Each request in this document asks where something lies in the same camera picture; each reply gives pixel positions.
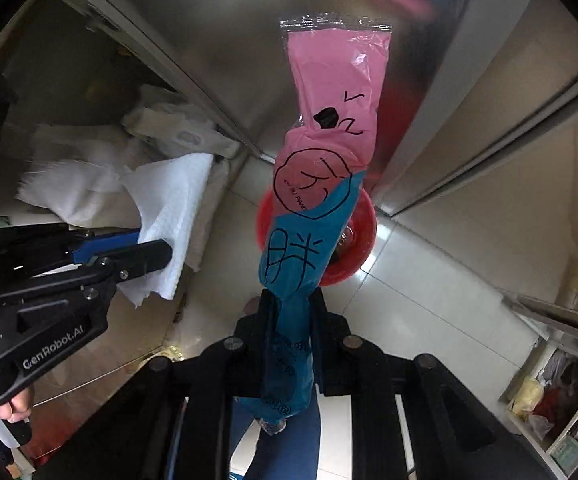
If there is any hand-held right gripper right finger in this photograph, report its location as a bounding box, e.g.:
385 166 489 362
309 287 544 480

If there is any red plastic bucket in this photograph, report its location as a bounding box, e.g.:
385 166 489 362
255 187 377 288

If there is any white storage shelf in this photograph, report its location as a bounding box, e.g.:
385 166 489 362
506 295 578 471

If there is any red cloth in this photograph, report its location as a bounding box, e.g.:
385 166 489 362
534 387 577 426

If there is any green box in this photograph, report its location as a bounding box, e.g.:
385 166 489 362
551 437 578 468

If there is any pale yellow bag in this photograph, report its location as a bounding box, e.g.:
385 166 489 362
511 377 544 416

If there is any stainless steel cabinet door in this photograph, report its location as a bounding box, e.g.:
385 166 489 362
44 0 477 166
376 57 578 218

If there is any person's left hand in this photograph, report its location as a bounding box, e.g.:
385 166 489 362
0 387 34 423

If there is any white paper towel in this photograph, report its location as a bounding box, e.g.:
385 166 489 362
119 152 215 308

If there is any pink and blue plastic packet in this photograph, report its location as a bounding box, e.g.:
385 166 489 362
258 12 395 433

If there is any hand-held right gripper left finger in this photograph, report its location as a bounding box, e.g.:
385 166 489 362
34 290 280 480

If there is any white plastic bag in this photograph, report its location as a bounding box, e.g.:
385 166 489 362
122 85 242 161

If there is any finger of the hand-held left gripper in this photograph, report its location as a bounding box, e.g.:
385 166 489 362
0 223 142 286
0 240 172 316

